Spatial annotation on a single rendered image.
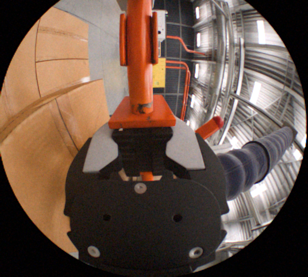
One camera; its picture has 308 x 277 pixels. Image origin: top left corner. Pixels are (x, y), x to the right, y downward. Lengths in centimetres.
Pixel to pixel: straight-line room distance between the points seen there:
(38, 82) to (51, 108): 48
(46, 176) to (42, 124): 7
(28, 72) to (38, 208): 55
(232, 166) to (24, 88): 85
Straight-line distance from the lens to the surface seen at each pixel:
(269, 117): 198
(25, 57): 63
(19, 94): 58
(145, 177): 17
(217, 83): 586
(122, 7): 16
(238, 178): 36
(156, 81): 746
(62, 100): 18
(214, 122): 16
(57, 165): 17
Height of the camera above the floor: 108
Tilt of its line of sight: 3 degrees up
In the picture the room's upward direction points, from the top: 87 degrees clockwise
